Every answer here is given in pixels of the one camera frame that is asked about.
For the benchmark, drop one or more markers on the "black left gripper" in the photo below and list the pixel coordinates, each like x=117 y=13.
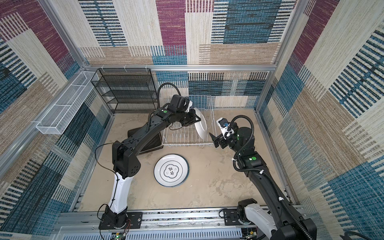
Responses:
x=192 y=118

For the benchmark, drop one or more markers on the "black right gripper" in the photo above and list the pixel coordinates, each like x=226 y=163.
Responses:
x=221 y=139

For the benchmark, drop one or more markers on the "white round plate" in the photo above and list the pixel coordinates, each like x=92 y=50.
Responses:
x=201 y=126
x=171 y=170

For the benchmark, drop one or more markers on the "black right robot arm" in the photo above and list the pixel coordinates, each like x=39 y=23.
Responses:
x=282 y=221

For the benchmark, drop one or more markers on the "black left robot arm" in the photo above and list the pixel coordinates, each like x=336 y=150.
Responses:
x=124 y=154

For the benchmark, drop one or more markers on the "black mesh shelf rack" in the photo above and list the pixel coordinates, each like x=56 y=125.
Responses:
x=126 y=90

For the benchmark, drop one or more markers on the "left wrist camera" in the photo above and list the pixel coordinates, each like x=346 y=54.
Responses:
x=189 y=106

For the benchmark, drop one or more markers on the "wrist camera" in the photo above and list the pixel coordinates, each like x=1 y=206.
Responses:
x=225 y=128
x=189 y=106

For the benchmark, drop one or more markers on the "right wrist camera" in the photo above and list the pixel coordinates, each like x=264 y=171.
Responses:
x=225 y=128

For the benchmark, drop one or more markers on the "white wire dish rack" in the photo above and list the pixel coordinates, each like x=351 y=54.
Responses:
x=178 y=136

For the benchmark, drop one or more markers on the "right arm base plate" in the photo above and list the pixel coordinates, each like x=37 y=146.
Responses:
x=232 y=218

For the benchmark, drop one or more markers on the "aluminium front rail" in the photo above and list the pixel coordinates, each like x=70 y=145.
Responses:
x=169 y=224

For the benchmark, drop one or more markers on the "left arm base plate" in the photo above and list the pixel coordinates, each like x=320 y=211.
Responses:
x=125 y=221

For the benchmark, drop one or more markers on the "white wire wall basket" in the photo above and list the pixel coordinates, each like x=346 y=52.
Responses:
x=60 y=115

